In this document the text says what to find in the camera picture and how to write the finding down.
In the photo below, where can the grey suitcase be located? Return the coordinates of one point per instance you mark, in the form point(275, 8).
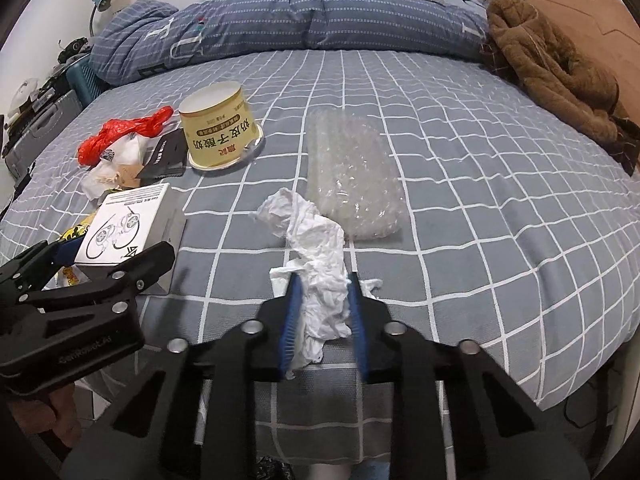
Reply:
point(45, 120)

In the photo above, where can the yellow snack packet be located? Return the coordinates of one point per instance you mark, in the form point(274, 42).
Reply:
point(75, 232)

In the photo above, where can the red plastic bag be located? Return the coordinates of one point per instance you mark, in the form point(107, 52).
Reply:
point(110, 132)

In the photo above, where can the white box with line drawing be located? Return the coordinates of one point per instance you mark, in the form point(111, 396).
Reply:
point(125, 220)

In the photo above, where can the white tissue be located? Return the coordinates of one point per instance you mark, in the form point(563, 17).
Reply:
point(320, 260)

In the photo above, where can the teal suitcase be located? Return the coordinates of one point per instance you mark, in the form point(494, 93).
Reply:
point(85, 80)

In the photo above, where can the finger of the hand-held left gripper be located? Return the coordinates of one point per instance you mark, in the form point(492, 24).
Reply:
point(125, 280)
point(30, 265)

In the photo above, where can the brown fleece coat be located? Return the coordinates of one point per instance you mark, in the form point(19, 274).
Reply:
point(550, 70)

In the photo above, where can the blue striped duvet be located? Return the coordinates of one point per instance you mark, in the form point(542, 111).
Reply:
point(300, 20)

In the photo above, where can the person's left hand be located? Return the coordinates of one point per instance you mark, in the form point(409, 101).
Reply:
point(60, 415)

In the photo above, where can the blue desk lamp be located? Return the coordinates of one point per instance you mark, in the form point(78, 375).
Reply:
point(102, 2)

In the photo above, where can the black flat booklet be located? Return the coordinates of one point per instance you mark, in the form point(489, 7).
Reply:
point(162, 155)

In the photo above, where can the yellow round can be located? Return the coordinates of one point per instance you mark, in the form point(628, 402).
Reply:
point(220, 130)

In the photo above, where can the white plastic bag with tag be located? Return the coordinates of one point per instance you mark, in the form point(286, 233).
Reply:
point(125, 152)

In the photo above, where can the clear bubble wrap bag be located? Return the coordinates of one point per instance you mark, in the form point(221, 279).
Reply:
point(350, 170)

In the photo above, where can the grey checked bed sheet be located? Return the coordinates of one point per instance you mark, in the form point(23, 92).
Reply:
point(450, 210)

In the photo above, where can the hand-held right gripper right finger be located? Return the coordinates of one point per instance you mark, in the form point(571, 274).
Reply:
point(358, 330)

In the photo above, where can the wooden headboard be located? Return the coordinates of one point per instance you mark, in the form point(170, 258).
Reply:
point(575, 5)

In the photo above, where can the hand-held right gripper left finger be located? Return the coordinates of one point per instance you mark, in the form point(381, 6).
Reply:
point(290, 320)

